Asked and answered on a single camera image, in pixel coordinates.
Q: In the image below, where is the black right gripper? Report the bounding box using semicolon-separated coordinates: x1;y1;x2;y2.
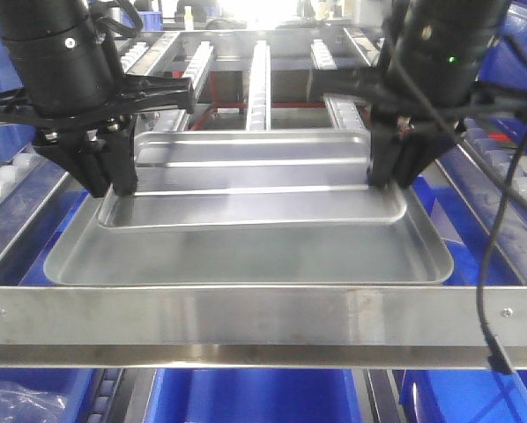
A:
307;68;527;189

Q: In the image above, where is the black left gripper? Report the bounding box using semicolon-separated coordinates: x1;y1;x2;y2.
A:
0;74;197;197

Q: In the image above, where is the small ribbed silver tray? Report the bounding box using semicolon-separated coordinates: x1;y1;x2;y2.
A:
98;130;407;231

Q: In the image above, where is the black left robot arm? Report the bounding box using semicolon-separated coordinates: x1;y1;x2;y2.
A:
0;1;197;197

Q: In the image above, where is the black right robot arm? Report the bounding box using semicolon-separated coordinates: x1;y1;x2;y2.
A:
308;1;527;188

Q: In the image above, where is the large silver outer tray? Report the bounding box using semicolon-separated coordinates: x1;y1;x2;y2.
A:
44;184;454;286

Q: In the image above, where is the steel rack front crossbar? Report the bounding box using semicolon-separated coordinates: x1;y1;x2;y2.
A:
0;285;527;370

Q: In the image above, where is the blue bin lower left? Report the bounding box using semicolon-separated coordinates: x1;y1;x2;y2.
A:
0;368;97;422

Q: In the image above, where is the blue bin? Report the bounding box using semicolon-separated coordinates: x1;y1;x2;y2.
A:
399;370;527;422
144;368;362;422
0;368;97;422

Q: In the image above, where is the blue bin lower centre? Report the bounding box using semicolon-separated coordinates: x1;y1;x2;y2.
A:
144;368;362;422

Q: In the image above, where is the blue bin lower right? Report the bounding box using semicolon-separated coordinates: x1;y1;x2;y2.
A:
399;370;527;422

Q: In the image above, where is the clear plastic bag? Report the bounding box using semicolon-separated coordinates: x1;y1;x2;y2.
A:
0;381;68;422

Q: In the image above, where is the white roller rail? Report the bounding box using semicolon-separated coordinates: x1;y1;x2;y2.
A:
245;41;271;130
152;41;214;132
311;39;366;131

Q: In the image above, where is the red metal frame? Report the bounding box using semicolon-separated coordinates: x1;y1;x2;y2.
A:
200;70;324;109

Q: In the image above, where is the black hanging cable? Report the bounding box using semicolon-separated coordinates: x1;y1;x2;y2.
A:
386;8;527;375

